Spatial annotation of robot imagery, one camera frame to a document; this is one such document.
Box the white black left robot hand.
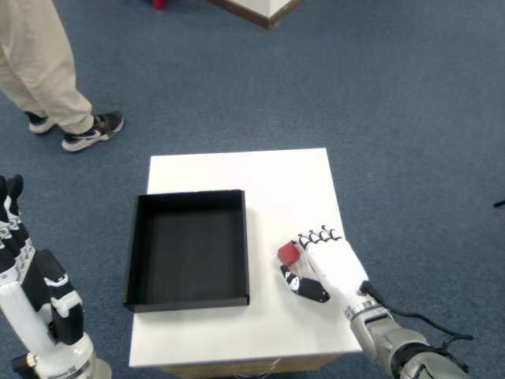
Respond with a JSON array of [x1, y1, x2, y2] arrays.
[[0, 174, 95, 374]]

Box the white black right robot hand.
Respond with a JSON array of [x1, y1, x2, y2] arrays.
[[279, 224, 380, 313]]

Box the red cube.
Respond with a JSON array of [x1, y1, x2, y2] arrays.
[[277, 241, 301, 268]]

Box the black open box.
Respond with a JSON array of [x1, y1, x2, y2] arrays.
[[122, 189, 252, 313]]

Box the white top wooden table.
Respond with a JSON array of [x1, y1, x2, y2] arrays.
[[128, 148, 372, 374]]

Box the black white sneaker with swoosh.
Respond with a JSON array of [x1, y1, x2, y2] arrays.
[[61, 112, 125, 153]]

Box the beige trousers of person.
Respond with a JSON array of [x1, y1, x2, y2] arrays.
[[0, 0, 95, 136]]

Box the white cabinet with wooden base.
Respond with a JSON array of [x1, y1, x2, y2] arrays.
[[207, 0, 305, 30]]

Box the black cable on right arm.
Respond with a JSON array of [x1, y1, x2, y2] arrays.
[[357, 280, 473, 356]]

